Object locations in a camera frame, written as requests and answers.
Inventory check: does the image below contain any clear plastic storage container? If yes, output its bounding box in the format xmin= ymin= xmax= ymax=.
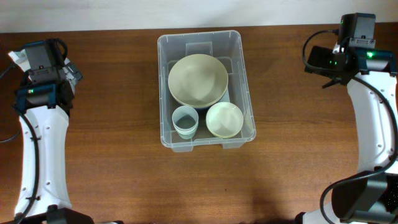
xmin=157 ymin=30 xmax=256 ymax=152

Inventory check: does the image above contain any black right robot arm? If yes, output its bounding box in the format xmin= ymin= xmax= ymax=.
xmin=295 ymin=46 xmax=397 ymax=223

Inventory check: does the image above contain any white plastic cup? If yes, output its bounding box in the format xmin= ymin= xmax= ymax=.
xmin=174 ymin=123 xmax=198 ymax=134

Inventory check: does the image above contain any white plastic bowl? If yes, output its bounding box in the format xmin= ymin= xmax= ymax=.
xmin=206 ymin=102 xmax=244 ymax=135

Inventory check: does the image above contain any green plastic cup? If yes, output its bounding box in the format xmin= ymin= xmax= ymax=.
xmin=177 ymin=131 xmax=196 ymax=139

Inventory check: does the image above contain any yellow plastic bowl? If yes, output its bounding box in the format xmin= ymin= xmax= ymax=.
xmin=212 ymin=133 xmax=237 ymax=139

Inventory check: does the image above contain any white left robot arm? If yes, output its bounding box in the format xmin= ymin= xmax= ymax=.
xmin=9 ymin=50 xmax=93 ymax=223

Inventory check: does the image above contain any dark blue plastic plate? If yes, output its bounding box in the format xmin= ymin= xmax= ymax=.
xmin=189 ymin=103 xmax=217 ymax=110

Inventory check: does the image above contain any beige plate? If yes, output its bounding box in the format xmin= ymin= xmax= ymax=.
xmin=168 ymin=54 xmax=229 ymax=107

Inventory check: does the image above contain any grey plastic cup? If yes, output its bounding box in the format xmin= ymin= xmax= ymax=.
xmin=172 ymin=106 xmax=198 ymax=129

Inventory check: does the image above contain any white paper label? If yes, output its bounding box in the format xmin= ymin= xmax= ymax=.
xmin=218 ymin=90 xmax=231 ymax=102

